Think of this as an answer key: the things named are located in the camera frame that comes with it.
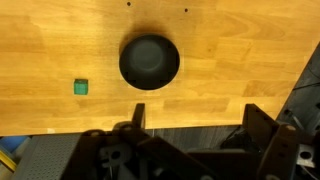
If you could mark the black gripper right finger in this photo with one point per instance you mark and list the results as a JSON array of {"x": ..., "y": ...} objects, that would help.
[{"x": 256, "y": 121}]

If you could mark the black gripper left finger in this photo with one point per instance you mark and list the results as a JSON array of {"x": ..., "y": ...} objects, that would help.
[{"x": 139, "y": 115}]

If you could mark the green block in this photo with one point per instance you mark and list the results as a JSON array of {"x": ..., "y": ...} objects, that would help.
[{"x": 81, "y": 87}]

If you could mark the black bowl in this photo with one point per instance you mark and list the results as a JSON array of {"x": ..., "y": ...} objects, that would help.
[{"x": 149, "y": 61}]

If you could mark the grey perforated metal cabinet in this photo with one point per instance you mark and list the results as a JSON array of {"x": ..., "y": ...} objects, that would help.
[{"x": 43, "y": 156}]

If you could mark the blue plastic object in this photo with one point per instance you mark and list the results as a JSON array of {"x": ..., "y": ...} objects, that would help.
[{"x": 13, "y": 141}]

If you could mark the yellow bar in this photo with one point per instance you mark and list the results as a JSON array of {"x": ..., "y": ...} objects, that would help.
[{"x": 6, "y": 161}]

